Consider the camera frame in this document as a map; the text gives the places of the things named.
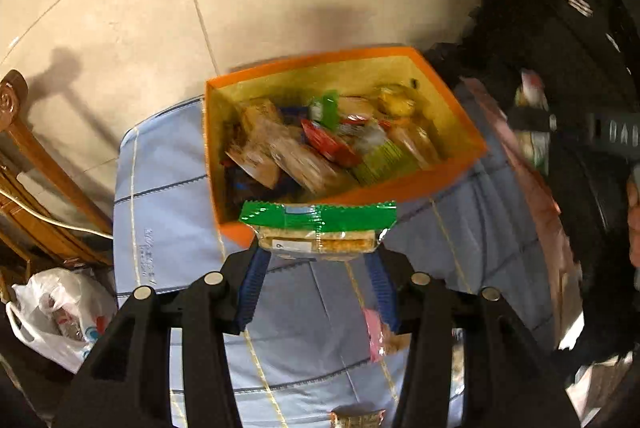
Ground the white plastic bag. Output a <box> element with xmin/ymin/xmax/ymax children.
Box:
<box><xmin>6</xmin><ymin>267</ymin><xmax>120</xmax><ymax>375</ymax></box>

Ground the carved wooden chair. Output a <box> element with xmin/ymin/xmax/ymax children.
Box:
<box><xmin>0</xmin><ymin>69</ymin><xmax>115</xmax><ymax>267</ymax></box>

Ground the white cable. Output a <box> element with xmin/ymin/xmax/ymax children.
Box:
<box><xmin>0</xmin><ymin>187</ymin><xmax>114</xmax><ymax>241</ymax></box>

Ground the small pink snack packet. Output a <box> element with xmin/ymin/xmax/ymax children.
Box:
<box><xmin>362</xmin><ymin>307</ymin><xmax>407</xmax><ymax>363</ymax></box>

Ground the green cracker packet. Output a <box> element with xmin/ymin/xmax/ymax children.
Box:
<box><xmin>239</xmin><ymin>201</ymin><xmax>398</xmax><ymax>262</ymax></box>

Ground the orange cardboard box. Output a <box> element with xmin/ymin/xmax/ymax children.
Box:
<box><xmin>202</xmin><ymin>47</ymin><xmax>488</xmax><ymax>249</ymax></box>

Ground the green striped snack packet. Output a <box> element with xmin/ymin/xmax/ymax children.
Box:
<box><xmin>350</xmin><ymin>139</ymin><xmax>423</xmax><ymax>187</ymax></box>

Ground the clear cracker packet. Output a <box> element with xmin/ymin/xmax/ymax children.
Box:
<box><xmin>329</xmin><ymin>408</ymin><xmax>387</xmax><ymax>428</ymax></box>

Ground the yellow snack packet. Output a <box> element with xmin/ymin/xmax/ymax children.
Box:
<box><xmin>374</xmin><ymin>82</ymin><xmax>422</xmax><ymax>118</ymax></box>

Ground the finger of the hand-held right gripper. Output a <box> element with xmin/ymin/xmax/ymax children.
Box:
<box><xmin>509</xmin><ymin>107</ymin><xmax>556</xmax><ymax>133</ymax></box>

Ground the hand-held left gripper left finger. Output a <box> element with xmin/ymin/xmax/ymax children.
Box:
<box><xmin>52</xmin><ymin>248</ymin><xmax>273</xmax><ymax>428</ymax></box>

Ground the small green snack packet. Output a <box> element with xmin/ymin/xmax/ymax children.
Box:
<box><xmin>307</xmin><ymin>89</ymin><xmax>342</xmax><ymax>130</ymax></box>

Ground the pale green snack packet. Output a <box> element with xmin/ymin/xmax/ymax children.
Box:
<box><xmin>514</xmin><ymin>71</ymin><xmax>553</xmax><ymax>174</ymax></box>

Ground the clear brown pastry packet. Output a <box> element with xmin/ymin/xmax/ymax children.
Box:
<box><xmin>387</xmin><ymin>121</ymin><xmax>443</xmax><ymax>169</ymax></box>
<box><xmin>225</xmin><ymin>115</ymin><xmax>283</xmax><ymax>189</ymax></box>

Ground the red snack packet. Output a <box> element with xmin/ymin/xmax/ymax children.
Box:
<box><xmin>301</xmin><ymin>118</ymin><xmax>361</xmax><ymax>168</ymax></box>

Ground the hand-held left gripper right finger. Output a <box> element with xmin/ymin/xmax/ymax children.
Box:
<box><xmin>364</xmin><ymin>251</ymin><xmax>583</xmax><ymax>428</ymax></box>

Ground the blue quilt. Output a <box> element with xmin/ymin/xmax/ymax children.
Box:
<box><xmin>112</xmin><ymin>93</ymin><xmax>566</xmax><ymax>428</ymax></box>

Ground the person's right hand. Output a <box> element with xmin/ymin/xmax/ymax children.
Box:
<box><xmin>626</xmin><ymin>168</ymin><xmax>640</xmax><ymax>270</ymax></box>

